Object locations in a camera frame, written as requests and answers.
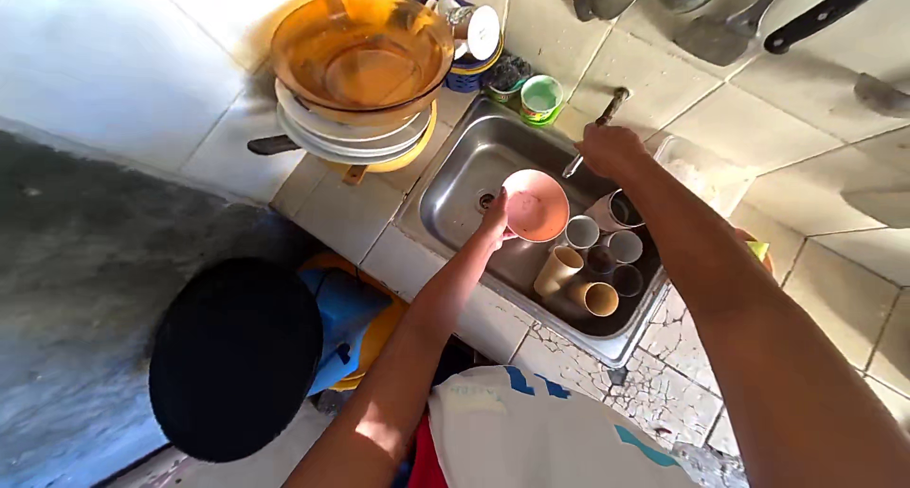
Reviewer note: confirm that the person's right hand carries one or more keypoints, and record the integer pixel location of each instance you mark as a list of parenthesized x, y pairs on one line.
[(613, 150)]

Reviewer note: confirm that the person's left hand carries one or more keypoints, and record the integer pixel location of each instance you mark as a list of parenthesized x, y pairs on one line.
[(495, 223)]

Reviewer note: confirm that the person's right fingers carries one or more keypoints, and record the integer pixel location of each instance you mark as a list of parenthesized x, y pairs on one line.
[(591, 135)]

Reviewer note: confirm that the person's left fingers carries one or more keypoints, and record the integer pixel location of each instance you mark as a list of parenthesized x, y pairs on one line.
[(506, 238)]

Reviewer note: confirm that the person's left thumb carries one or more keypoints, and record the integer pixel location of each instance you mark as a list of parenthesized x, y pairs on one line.
[(503, 202)]

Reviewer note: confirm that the pink bowl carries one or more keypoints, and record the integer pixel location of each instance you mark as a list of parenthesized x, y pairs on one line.
[(536, 207)]

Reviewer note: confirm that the metal faucet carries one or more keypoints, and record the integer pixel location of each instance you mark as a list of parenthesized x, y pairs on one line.
[(614, 105)]

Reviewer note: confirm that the person's left forearm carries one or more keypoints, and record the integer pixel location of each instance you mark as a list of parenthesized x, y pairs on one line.
[(419, 331)]

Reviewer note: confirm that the person's right forearm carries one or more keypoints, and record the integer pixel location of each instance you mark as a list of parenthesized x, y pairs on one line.
[(732, 296)]

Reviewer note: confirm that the stainless steel sink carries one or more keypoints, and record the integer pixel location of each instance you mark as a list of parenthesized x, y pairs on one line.
[(466, 161)]

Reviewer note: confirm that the group of assorted cups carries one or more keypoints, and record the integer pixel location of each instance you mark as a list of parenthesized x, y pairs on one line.
[(558, 271)]

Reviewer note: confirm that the green cup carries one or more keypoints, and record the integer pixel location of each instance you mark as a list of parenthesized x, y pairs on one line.
[(541, 96)]

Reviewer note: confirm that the green plastic container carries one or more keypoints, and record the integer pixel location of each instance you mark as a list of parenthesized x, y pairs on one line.
[(503, 96)]

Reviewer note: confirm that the black steel wool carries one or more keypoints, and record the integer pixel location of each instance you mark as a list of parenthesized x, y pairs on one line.
[(509, 70)]

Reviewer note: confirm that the clear plastic container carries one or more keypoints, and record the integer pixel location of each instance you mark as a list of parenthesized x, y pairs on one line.
[(693, 165)]

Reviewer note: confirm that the white tiled counter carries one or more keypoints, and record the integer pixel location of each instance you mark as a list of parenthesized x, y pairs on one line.
[(398, 253)]

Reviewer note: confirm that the blue plastic basket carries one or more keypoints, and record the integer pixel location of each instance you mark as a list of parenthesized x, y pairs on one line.
[(463, 81)]

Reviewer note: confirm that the white mug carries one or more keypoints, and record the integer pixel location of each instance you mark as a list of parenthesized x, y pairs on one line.
[(483, 34)]

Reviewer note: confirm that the grey metal spatula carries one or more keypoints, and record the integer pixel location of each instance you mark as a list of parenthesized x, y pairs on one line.
[(718, 39)]

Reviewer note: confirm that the stack of white plates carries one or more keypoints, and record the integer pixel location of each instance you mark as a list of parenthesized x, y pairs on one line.
[(348, 145)]

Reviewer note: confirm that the blue plastic bag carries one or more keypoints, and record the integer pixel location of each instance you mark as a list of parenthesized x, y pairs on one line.
[(348, 310)]

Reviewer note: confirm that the amber glass bowl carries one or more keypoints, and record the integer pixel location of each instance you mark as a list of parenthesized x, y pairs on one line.
[(370, 69)]

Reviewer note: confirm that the yellow green sponge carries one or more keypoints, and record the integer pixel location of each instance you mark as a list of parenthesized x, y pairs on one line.
[(759, 249)]

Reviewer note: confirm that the person's body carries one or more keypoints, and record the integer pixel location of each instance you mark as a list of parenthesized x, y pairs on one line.
[(561, 438)]

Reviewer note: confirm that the brown bowl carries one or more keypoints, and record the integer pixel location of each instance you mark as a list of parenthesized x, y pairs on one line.
[(766, 259)]

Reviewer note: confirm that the black round seat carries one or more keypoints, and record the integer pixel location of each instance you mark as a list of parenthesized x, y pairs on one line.
[(234, 360)]

